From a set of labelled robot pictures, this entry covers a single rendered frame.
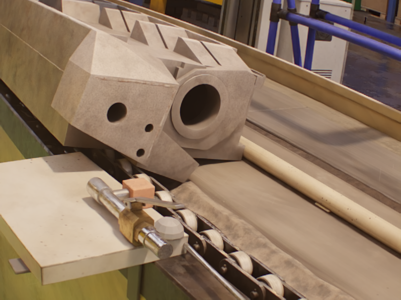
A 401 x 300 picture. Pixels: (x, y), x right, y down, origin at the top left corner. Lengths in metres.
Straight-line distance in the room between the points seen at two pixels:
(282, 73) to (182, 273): 1.13
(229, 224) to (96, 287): 0.24
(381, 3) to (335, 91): 10.31
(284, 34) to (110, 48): 2.25
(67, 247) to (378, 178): 0.71
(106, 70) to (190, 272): 0.32
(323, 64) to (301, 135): 1.83
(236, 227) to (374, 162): 0.47
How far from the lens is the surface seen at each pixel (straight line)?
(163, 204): 0.70
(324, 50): 3.20
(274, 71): 1.85
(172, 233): 0.79
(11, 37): 1.37
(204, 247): 0.82
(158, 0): 7.26
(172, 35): 1.32
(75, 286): 1.09
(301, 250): 0.92
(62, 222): 0.81
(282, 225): 0.98
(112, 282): 0.93
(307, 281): 0.85
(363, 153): 1.38
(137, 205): 0.77
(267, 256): 0.90
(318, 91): 1.72
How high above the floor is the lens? 1.18
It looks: 19 degrees down
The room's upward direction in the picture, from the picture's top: 8 degrees clockwise
